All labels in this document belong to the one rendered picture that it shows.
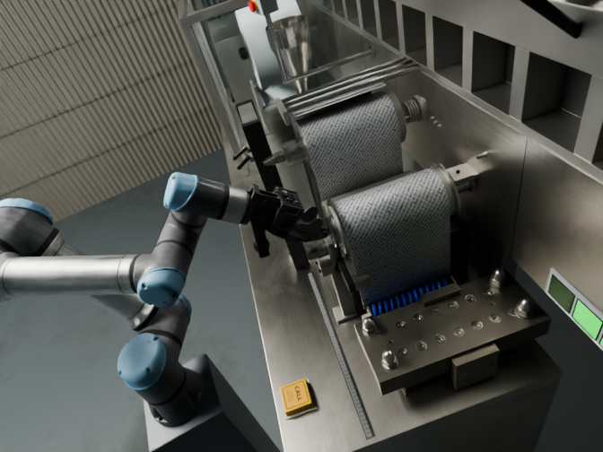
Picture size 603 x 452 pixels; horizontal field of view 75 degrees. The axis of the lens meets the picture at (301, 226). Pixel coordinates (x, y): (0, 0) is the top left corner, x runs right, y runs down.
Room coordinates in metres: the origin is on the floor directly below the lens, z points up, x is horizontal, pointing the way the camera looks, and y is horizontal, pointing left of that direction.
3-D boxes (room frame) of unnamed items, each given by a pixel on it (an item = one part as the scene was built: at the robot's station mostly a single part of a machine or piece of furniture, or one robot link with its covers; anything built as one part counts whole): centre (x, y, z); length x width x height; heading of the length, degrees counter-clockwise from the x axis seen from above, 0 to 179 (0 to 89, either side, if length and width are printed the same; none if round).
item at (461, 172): (0.68, -0.38, 1.28); 0.06 x 0.05 x 0.02; 92
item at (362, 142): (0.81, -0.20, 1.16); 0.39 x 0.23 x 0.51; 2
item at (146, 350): (0.62, 0.46, 1.07); 0.13 x 0.12 x 0.14; 166
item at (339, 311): (0.71, -0.04, 1.05); 0.06 x 0.05 x 0.31; 92
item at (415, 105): (0.93, -0.36, 1.34); 0.07 x 0.07 x 0.07; 2
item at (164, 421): (0.61, 0.47, 0.95); 0.15 x 0.15 x 0.10
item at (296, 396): (0.50, 0.15, 0.91); 0.07 x 0.07 x 0.02; 2
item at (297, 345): (1.61, -0.08, 0.88); 2.52 x 0.66 x 0.04; 2
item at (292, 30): (1.40, -0.16, 1.50); 0.14 x 0.14 x 0.06
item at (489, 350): (0.41, -0.27, 0.97); 0.10 x 0.03 x 0.11; 92
